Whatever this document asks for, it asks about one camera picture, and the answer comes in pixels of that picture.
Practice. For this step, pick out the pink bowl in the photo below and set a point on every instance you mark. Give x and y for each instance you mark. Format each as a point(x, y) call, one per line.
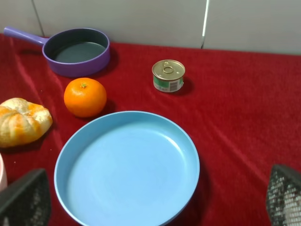
point(3, 175)

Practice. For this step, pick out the peeled mandarin toy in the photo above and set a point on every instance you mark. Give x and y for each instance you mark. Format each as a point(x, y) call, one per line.
point(22, 122)

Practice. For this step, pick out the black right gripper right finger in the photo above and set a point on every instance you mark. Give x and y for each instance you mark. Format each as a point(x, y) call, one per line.
point(283, 199)

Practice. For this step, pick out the purple frying pan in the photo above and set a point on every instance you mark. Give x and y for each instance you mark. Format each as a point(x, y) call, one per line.
point(73, 53)

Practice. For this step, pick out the blue round plate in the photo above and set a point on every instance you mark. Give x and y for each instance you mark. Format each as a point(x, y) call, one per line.
point(129, 168)

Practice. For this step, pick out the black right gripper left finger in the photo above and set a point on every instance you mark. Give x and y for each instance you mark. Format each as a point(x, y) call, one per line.
point(27, 201)

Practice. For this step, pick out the small tin can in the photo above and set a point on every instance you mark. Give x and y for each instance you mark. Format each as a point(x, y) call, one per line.
point(168, 75)

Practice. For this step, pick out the orange mandarin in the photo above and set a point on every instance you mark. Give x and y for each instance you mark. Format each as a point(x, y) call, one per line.
point(85, 97)

